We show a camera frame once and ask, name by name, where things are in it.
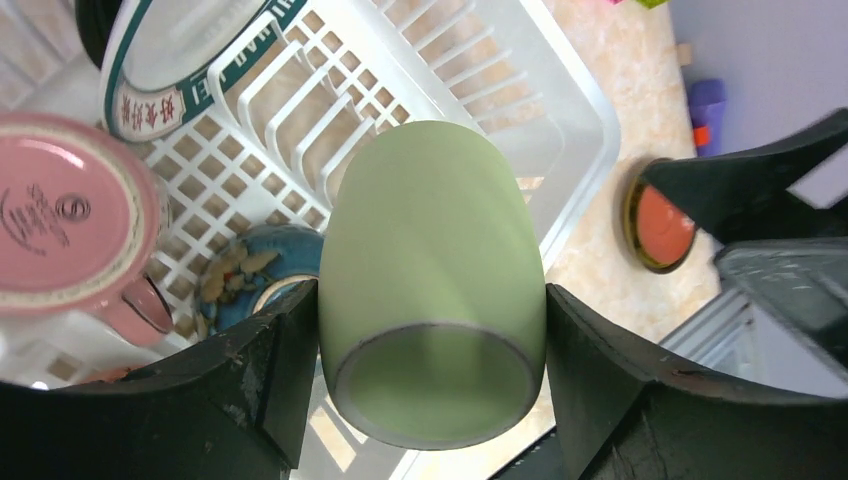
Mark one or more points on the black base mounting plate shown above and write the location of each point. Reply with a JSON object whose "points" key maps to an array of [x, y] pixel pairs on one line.
{"points": [[542, 460]]}

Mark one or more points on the cream cup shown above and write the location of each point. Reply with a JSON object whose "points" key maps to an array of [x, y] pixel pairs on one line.
{"points": [[432, 298]]}

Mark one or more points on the white plate green rim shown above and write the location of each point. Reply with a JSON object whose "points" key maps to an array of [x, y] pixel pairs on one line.
{"points": [[163, 59]]}

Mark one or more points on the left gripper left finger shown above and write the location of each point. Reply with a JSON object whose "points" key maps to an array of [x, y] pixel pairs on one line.
{"points": [[233, 406]]}

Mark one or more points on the dark bowl beige inside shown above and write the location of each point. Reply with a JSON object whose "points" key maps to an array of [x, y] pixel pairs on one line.
{"points": [[255, 269]]}

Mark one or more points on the small red toy ball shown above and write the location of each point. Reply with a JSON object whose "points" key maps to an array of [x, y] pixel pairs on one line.
{"points": [[701, 136]]}

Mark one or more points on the green toy brick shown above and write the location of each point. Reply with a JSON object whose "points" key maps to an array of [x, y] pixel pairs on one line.
{"points": [[650, 4]]}

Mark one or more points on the small wooden cube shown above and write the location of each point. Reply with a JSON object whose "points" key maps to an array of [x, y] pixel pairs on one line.
{"points": [[684, 54]]}

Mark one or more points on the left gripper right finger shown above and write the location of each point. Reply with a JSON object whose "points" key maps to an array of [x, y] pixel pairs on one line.
{"points": [[626, 408]]}

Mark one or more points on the pink mug white inside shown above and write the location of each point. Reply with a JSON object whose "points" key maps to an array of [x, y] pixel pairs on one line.
{"points": [[129, 373]]}

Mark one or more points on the purple toy handle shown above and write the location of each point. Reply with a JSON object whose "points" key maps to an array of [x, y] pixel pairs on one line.
{"points": [[706, 103]]}

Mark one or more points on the orange saucer plate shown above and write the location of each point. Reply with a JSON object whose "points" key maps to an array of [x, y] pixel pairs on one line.
{"points": [[657, 234]]}

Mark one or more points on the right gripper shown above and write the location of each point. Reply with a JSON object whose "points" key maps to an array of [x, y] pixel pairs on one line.
{"points": [[793, 261]]}

